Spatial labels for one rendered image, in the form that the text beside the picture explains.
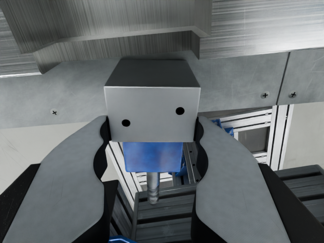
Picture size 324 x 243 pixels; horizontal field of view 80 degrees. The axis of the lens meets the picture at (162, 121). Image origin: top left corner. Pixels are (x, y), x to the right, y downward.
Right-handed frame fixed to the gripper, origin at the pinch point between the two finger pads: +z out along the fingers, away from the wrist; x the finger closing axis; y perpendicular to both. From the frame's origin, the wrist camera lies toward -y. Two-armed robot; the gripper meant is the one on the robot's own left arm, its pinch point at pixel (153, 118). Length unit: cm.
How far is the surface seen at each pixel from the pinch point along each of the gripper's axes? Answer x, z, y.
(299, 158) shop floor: 96, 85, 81
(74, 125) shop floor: -46, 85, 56
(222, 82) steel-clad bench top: 5.5, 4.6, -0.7
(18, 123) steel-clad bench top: -11.8, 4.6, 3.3
